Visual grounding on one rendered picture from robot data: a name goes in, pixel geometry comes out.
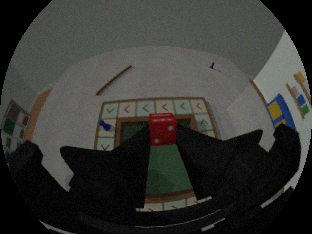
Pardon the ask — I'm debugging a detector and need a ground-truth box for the red die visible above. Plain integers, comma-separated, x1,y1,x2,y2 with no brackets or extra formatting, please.
149,113,177,146

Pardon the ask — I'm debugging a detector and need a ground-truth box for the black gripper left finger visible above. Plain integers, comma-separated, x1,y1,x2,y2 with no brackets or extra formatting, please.
60,125,151,209

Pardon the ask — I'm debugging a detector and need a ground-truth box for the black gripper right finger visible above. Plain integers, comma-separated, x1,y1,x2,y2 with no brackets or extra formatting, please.
176,124,263,201

